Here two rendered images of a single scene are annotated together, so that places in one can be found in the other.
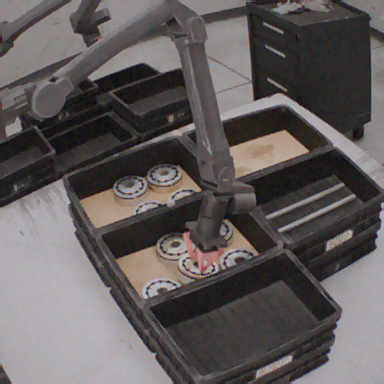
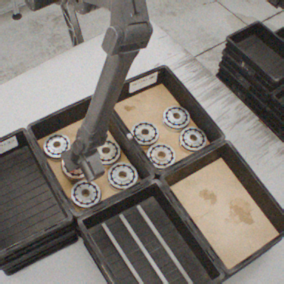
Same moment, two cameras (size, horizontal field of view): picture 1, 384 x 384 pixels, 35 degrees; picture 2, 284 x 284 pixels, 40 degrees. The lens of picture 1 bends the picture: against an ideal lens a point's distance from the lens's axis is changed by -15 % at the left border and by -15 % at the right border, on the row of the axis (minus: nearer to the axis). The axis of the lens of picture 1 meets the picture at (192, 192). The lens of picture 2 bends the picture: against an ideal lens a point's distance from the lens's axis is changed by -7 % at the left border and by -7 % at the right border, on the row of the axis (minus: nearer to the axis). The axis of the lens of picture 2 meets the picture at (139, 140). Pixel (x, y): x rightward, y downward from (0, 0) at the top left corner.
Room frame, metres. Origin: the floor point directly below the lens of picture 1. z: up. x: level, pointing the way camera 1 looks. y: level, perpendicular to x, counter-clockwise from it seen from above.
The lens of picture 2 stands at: (1.32, -0.69, 2.11)
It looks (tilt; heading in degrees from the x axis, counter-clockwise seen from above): 57 degrees down; 78
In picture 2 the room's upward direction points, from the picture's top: 6 degrees clockwise
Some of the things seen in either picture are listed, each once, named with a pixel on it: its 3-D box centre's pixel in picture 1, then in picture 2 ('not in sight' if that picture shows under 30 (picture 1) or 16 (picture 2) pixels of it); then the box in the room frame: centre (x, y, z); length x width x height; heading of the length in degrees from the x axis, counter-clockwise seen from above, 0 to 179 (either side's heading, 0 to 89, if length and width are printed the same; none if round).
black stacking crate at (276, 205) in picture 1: (314, 207); (149, 254); (1.46, -0.34, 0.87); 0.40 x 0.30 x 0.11; 114
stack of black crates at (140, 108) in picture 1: (163, 129); not in sight; (2.73, 0.11, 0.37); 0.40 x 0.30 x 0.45; 120
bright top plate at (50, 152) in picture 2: (162, 292); (57, 145); (1.19, 0.09, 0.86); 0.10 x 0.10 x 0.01
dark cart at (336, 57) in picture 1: (315, 70); not in sight; (3.16, -0.74, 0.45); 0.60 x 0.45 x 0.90; 120
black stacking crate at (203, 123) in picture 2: (140, 197); (160, 123); (1.57, 0.15, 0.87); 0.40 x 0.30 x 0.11; 114
